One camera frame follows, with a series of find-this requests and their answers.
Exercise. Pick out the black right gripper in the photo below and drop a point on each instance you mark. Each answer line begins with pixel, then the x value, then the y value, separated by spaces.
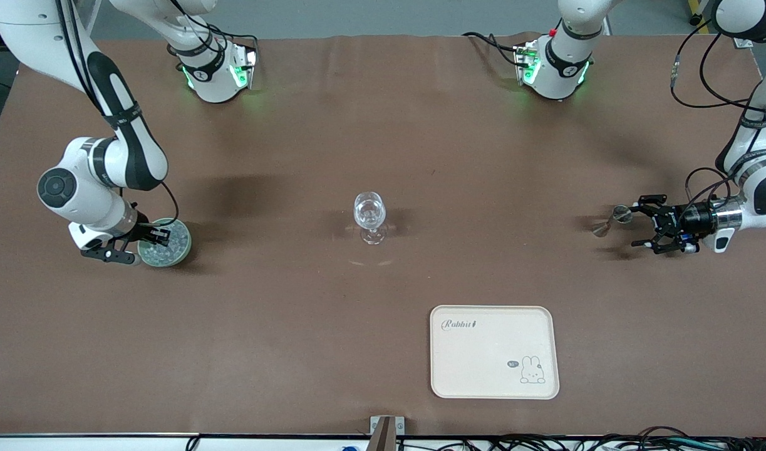
pixel 143 230

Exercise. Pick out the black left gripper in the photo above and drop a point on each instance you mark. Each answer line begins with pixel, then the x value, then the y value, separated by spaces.
pixel 690 220

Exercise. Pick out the silver metal jigger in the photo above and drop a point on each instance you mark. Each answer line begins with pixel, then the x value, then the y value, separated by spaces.
pixel 619 215

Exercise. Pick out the clear ice cube heap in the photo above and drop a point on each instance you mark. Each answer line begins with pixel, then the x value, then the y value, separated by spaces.
pixel 173 250

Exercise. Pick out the clear wine glass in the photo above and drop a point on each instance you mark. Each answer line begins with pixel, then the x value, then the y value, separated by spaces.
pixel 369 210

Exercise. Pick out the green round bowl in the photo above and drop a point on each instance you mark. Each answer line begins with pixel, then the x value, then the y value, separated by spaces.
pixel 183 252

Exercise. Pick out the black caster wheel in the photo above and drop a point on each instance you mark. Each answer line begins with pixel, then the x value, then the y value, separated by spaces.
pixel 695 20

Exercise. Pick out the cream rabbit print tray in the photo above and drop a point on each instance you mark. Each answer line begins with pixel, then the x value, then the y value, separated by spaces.
pixel 483 363

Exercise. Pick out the brown table mat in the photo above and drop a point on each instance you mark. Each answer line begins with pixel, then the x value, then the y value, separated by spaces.
pixel 357 125

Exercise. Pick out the aluminium frame post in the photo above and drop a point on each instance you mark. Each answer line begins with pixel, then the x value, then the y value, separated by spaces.
pixel 743 42

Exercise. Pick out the brown camera pole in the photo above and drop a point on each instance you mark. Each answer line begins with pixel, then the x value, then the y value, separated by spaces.
pixel 384 438

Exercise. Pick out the grey metal bracket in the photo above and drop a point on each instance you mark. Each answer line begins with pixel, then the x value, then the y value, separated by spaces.
pixel 400 426

